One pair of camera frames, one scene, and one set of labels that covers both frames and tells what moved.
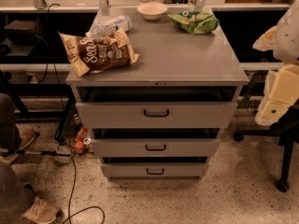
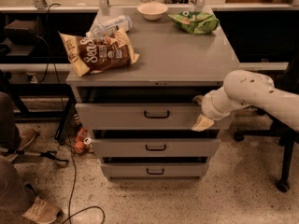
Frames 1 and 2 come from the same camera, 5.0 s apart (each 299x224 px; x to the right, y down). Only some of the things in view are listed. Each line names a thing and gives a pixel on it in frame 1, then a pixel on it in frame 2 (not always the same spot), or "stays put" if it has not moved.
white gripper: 287,39 -> 207,108
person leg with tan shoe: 17,196 stays put
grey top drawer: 155,115 stays put
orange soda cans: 81,143 stays put
